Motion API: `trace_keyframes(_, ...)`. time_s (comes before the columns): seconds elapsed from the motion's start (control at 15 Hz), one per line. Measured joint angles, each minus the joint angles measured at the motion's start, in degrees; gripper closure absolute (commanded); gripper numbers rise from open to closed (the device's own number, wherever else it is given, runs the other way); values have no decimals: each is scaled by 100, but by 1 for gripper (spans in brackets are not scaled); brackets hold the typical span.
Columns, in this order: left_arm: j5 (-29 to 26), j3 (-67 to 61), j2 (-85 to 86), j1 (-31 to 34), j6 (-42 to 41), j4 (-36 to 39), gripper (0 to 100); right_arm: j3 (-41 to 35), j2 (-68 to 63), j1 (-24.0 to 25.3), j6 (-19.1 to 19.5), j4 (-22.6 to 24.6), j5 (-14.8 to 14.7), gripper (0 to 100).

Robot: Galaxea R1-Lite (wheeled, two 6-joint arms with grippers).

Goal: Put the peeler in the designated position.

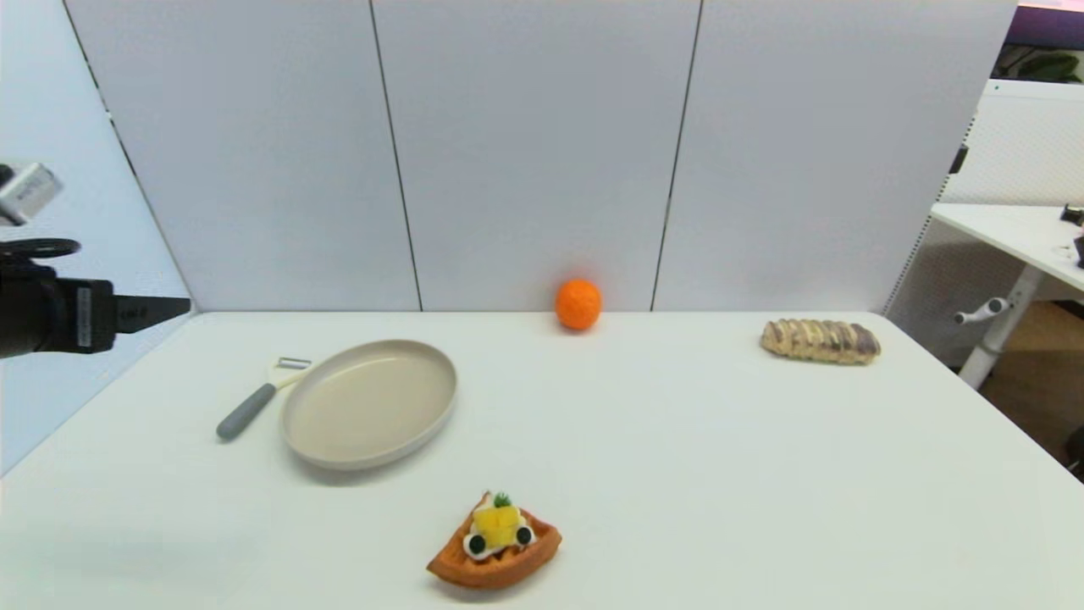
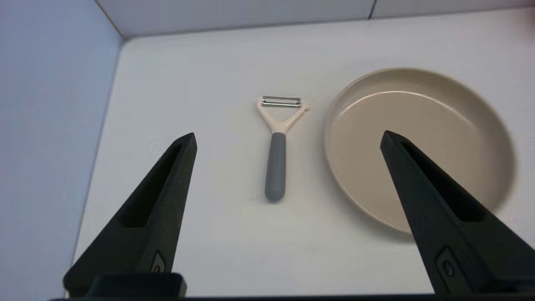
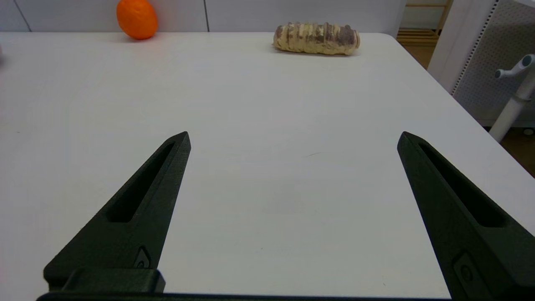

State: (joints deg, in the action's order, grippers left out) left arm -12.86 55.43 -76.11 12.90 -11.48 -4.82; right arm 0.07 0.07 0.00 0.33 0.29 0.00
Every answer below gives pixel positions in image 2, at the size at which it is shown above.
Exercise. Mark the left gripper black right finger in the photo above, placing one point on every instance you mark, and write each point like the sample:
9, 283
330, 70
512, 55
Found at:
455, 225

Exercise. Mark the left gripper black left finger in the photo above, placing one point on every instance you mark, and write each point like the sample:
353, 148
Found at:
146, 217

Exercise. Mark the beige round plate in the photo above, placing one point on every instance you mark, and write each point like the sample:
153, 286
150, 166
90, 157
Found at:
418, 115

